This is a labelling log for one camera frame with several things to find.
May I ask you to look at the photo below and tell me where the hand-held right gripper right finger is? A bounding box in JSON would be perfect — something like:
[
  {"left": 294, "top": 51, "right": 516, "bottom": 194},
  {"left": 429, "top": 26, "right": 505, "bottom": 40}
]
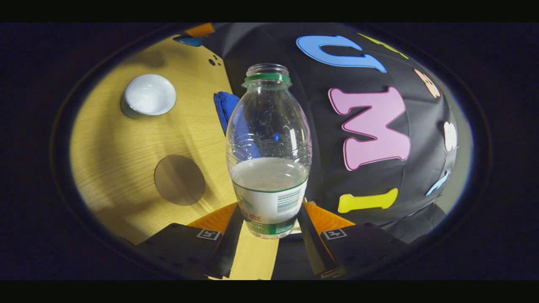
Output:
[{"left": 296, "top": 201, "right": 407, "bottom": 279}]

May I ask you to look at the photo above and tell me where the white teacup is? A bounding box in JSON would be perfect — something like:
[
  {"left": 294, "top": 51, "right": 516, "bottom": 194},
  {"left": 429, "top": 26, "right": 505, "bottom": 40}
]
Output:
[{"left": 121, "top": 74, "right": 177, "bottom": 119}]

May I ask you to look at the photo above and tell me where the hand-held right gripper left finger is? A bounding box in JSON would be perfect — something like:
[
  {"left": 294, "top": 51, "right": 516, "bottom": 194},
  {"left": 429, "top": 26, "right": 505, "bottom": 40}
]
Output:
[{"left": 139, "top": 202, "right": 245, "bottom": 279}]

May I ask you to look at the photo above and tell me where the clear plastic water bottle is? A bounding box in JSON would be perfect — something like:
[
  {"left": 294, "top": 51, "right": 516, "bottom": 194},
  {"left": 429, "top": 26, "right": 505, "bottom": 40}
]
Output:
[{"left": 226, "top": 63, "right": 312, "bottom": 239}]

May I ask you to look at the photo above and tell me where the round brown coaster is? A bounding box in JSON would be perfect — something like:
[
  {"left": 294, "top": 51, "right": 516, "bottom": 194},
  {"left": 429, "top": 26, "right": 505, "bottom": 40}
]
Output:
[{"left": 154, "top": 154, "right": 206, "bottom": 206}]

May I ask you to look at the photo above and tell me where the black backdrop cloth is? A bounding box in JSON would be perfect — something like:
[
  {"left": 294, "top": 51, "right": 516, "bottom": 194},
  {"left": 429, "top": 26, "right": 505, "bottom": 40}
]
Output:
[{"left": 202, "top": 23, "right": 459, "bottom": 280}]

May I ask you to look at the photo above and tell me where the blue folded towel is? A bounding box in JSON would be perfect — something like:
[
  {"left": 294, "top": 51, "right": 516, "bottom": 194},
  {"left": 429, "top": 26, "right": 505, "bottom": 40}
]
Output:
[{"left": 213, "top": 91, "right": 261, "bottom": 159}]

